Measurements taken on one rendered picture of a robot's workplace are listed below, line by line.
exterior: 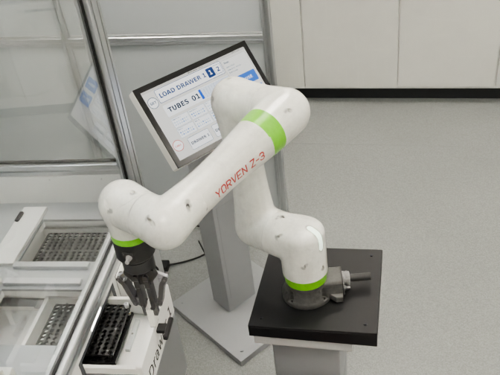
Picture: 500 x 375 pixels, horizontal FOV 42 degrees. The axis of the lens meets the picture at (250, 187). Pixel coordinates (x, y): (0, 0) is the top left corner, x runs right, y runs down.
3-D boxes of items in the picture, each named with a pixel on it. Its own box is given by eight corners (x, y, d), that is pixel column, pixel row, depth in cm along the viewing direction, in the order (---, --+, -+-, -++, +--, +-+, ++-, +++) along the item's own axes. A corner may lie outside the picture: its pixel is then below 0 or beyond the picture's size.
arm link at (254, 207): (257, 223, 201) (228, 64, 171) (298, 239, 191) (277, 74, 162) (229, 246, 193) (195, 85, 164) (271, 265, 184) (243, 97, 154)
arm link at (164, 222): (239, 152, 158) (231, 114, 151) (277, 165, 151) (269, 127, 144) (135, 248, 139) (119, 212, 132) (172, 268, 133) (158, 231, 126)
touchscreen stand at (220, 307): (315, 308, 293) (303, 109, 234) (242, 366, 270) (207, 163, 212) (242, 259, 325) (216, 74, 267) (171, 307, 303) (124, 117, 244)
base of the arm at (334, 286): (367, 269, 195) (367, 254, 191) (375, 304, 182) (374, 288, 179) (281, 277, 197) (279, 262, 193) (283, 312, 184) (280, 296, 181)
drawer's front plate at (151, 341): (174, 310, 187) (167, 283, 180) (150, 395, 163) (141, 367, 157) (168, 310, 187) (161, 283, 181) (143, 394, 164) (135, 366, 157)
